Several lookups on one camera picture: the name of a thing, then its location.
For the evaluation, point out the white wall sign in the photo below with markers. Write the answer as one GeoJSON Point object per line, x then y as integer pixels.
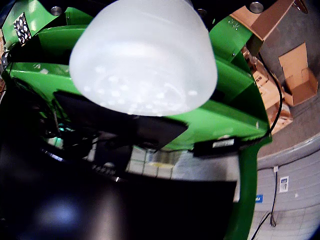
{"type": "Point", "coordinates": [284, 184]}

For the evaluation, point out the black power brick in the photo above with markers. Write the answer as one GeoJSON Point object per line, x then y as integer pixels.
{"type": "Point", "coordinates": [205, 148]}

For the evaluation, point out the flattened printed carton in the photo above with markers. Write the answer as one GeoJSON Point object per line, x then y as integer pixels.
{"type": "Point", "coordinates": [22, 30]}

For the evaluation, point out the frosted cap teal label bottle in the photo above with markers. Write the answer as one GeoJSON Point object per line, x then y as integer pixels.
{"type": "Point", "coordinates": [142, 57]}

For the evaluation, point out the divided cardboard box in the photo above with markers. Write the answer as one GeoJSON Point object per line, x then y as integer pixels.
{"type": "Point", "coordinates": [270, 20]}

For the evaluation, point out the blue wall sign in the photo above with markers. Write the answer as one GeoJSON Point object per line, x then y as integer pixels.
{"type": "Point", "coordinates": [259, 199]}

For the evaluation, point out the small open cardboard box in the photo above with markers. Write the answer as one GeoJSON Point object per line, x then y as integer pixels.
{"type": "Point", "coordinates": [300, 87]}

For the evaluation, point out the green metal shelf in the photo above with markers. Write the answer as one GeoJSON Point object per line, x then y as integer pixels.
{"type": "Point", "coordinates": [225, 120]}

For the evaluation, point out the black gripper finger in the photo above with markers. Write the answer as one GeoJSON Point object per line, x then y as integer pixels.
{"type": "Point", "coordinates": [225, 7]}
{"type": "Point", "coordinates": [56, 5]}

